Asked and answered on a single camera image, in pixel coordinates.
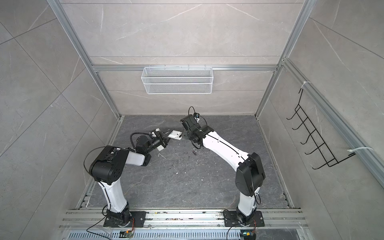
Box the white remote control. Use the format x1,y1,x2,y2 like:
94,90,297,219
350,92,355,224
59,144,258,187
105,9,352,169
168,130,183,140

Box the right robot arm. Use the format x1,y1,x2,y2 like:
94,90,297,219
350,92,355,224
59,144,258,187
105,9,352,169
181,115,266,226

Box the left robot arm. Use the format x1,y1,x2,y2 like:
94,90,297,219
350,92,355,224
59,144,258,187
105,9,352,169
88,129,170,226

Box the left green circuit board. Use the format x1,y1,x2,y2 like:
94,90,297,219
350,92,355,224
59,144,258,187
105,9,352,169
119,230,134,239

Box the green circuit board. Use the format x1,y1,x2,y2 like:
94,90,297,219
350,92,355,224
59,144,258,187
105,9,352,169
119,230,134,239
240,230,257,240

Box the right green circuit board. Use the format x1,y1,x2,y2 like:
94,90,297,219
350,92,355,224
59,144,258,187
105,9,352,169
240,230,257,240

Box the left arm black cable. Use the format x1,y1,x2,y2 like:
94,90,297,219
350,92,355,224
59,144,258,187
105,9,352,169
129,132,151,149

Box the white wire mesh basket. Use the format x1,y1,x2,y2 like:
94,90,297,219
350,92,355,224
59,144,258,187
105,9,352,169
141,67,214,95

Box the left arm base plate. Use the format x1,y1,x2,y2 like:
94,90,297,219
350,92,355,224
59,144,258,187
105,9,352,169
103,210,147,228

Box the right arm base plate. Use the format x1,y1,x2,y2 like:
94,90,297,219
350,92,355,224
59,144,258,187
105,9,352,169
222,210,265,228

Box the aluminium mounting rail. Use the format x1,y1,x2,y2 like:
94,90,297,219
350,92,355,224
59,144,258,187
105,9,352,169
59,209,309,230

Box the black wire hook rack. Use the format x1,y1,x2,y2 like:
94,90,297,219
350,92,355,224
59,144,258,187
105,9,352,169
286,89,356,170

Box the white cable tie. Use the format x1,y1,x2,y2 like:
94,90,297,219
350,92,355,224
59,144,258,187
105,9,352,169
347,147,374,153

